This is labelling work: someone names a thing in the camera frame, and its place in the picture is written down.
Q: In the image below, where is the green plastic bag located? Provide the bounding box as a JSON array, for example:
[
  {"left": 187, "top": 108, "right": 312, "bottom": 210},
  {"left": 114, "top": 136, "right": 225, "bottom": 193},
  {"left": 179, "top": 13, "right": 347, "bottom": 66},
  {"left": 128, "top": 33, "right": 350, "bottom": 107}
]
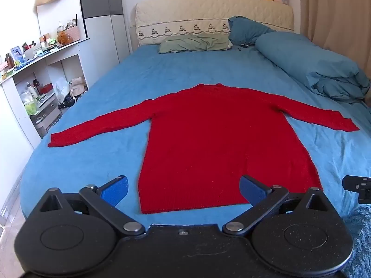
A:
[{"left": 23, "top": 96, "right": 39, "bottom": 116}]

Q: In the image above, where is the pink storage box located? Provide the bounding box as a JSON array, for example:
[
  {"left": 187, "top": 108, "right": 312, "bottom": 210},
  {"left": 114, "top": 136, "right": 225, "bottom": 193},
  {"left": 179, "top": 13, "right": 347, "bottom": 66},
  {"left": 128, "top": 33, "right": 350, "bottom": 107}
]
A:
[{"left": 64, "top": 25, "right": 80, "bottom": 41}]

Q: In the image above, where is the blue fuzzy rug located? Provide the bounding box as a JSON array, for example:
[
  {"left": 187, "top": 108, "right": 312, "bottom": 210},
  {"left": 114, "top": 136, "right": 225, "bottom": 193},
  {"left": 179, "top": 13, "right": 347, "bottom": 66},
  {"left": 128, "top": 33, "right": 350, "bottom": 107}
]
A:
[{"left": 340, "top": 204, "right": 371, "bottom": 278}]

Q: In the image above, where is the grey plastic drawer unit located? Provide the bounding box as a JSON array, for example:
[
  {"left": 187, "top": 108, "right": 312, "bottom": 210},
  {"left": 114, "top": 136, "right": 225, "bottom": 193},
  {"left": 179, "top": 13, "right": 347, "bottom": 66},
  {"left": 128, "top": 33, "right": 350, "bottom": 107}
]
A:
[{"left": 30, "top": 98, "right": 62, "bottom": 132}]

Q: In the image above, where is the red knit sweater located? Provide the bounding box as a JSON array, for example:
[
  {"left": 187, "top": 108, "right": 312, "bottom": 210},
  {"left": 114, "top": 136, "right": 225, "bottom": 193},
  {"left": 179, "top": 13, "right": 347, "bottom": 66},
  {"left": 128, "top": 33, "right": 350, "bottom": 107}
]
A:
[{"left": 48, "top": 83, "right": 360, "bottom": 214}]

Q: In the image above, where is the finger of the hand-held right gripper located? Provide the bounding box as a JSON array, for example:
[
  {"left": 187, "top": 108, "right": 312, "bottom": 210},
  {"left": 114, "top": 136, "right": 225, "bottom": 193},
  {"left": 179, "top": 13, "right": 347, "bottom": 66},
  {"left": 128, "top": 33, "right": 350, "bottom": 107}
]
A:
[{"left": 342, "top": 175, "right": 371, "bottom": 193}]

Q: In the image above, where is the white and grey wardrobe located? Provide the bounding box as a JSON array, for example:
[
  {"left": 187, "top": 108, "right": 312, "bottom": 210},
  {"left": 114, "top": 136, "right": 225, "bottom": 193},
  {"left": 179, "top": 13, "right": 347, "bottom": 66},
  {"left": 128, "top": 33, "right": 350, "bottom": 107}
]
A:
[{"left": 78, "top": 0, "right": 131, "bottom": 87}]

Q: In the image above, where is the beige curtain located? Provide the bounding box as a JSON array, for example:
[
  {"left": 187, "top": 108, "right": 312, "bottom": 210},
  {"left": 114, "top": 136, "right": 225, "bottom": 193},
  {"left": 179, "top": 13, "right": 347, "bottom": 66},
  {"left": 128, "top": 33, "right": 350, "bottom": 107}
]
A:
[{"left": 298, "top": 0, "right": 371, "bottom": 73}]

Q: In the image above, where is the white shelf desk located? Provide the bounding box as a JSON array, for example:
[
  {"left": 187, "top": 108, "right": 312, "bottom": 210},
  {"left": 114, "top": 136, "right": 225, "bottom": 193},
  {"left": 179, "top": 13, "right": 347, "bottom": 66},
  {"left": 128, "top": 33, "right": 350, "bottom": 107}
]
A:
[{"left": 0, "top": 36, "right": 91, "bottom": 151}]

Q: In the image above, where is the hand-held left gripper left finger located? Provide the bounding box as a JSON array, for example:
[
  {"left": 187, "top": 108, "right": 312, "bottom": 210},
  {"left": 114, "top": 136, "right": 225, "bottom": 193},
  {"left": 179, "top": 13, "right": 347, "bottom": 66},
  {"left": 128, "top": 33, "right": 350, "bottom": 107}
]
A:
[{"left": 39, "top": 175, "right": 146, "bottom": 236}]

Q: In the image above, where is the bed with blue sheet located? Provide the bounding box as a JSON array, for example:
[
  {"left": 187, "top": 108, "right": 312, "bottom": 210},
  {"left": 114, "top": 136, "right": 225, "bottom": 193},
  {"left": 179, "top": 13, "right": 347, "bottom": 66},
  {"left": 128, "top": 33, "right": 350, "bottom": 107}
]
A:
[{"left": 19, "top": 45, "right": 371, "bottom": 226}]

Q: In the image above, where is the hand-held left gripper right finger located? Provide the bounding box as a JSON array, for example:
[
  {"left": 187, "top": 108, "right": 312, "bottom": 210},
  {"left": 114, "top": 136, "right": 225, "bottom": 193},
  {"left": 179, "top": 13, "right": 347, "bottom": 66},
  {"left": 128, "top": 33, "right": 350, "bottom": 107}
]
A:
[{"left": 222, "top": 175, "right": 338, "bottom": 236}]

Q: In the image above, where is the small brown teddy bear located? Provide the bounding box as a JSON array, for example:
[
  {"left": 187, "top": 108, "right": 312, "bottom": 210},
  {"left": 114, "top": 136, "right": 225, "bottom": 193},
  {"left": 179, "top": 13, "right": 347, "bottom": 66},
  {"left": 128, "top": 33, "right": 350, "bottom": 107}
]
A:
[{"left": 57, "top": 32, "right": 73, "bottom": 46}]

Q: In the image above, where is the teal pillow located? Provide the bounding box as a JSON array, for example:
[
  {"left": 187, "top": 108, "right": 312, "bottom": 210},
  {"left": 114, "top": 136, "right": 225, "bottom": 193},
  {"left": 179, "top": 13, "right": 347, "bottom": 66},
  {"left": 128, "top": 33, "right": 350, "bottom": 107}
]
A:
[{"left": 228, "top": 16, "right": 276, "bottom": 46}]

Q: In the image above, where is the rolled blue duvet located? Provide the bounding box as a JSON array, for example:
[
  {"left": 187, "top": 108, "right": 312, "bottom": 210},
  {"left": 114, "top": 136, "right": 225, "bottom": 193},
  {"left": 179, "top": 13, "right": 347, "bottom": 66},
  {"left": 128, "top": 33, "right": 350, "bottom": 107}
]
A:
[{"left": 255, "top": 32, "right": 371, "bottom": 105}]

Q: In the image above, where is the green pillow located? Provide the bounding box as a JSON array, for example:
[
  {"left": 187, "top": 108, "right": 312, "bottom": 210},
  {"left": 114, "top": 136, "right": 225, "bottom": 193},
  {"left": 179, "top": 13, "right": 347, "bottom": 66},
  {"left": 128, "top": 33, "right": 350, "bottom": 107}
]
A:
[{"left": 158, "top": 33, "right": 232, "bottom": 54}]

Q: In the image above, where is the beige quilted headboard cover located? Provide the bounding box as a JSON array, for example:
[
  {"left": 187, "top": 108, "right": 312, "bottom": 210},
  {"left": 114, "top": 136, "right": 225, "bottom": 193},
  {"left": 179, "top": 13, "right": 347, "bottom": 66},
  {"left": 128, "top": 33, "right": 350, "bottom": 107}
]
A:
[{"left": 135, "top": 0, "right": 294, "bottom": 47}]

